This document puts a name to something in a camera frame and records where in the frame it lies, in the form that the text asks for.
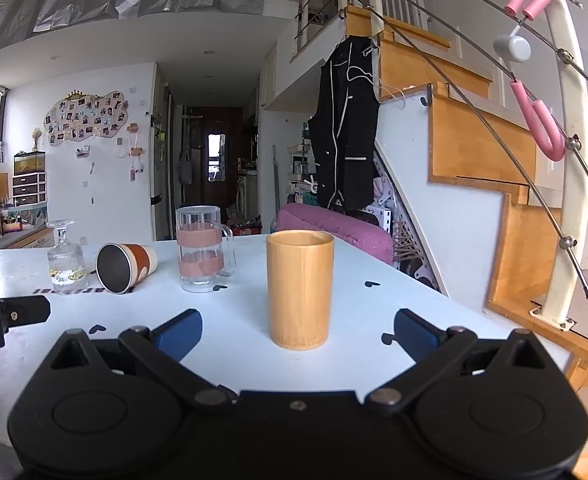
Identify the steel balcony railing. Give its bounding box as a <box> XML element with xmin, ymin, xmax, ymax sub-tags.
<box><xmin>290</xmin><ymin>0</ymin><xmax>357</xmax><ymax>63</ymax></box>

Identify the grey hanging cup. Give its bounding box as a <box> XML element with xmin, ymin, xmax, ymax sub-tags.
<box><xmin>492</xmin><ymin>27</ymin><xmax>532</xmax><ymax>64</ymax></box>

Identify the grey hanging bag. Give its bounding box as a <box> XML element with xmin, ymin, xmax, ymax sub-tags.
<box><xmin>177</xmin><ymin>149</ymin><xmax>195</xmax><ymax>187</ymax></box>

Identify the plastic drawer unit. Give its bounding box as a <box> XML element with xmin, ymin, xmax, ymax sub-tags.
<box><xmin>12</xmin><ymin>172</ymin><xmax>49</xmax><ymax>207</ymax></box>

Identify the black jacket with white trim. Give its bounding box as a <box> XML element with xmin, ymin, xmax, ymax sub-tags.
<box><xmin>307</xmin><ymin>36</ymin><xmax>381</xmax><ymax>212</ymax></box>

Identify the clear glass goblet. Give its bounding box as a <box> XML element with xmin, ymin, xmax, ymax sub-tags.
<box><xmin>47</xmin><ymin>219</ymin><xmax>90</xmax><ymax>296</ymax></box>

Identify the bamboo cup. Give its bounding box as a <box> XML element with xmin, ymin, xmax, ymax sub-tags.
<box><xmin>266</xmin><ymin>229</ymin><xmax>335</xmax><ymax>351</ymax></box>

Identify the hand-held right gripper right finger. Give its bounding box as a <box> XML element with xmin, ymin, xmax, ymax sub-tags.
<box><xmin>364</xmin><ymin>309</ymin><xmax>550</xmax><ymax>414</ymax></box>

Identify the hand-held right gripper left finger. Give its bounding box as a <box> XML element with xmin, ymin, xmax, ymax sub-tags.
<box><xmin>49</xmin><ymin>309</ymin><xmax>236</xmax><ymax>409</ymax></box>

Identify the brown and white paper cup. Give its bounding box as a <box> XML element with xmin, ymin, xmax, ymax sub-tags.
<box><xmin>96</xmin><ymin>242</ymin><xmax>159</xmax><ymax>295</ymax></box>

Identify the washing machine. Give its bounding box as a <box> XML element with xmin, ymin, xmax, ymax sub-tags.
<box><xmin>236</xmin><ymin>172</ymin><xmax>260</xmax><ymax>221</ymax></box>

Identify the wooden staircase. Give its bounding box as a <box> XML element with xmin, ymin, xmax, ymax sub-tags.
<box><xmin>345</xmin><ymin>5</ymin><xmax>588</xmax><ymax>396</ymax></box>

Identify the fish tank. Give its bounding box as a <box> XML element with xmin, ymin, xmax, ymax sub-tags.
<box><xmin>13</xmin><ymin>151</ymin><xmax>47</xmax><ymax>176</ymax></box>

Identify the white curved railing post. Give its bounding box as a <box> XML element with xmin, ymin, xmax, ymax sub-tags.
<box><xmin>525</xmin><ymin>0</ymin><xmax>588</xmax><ymax>332</ymax></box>

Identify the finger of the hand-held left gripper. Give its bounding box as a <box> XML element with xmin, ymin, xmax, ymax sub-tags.
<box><xmin>0</xmin><ymin>295</ymin><xmax>51</xmax><ymax>347</ymax></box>

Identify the glass mug with pink bands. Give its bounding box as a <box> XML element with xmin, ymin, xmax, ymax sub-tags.
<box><xmin>175</xmin><ymin>205</ymin><xmax>236</xmax><ymax>294</ymax></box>

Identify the cloud-shaped photo board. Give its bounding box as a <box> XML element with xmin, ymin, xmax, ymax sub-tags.
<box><xmin>43</xmin><ymin>89</ymin><xmax>129</xmax><ymax>149</ymax></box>

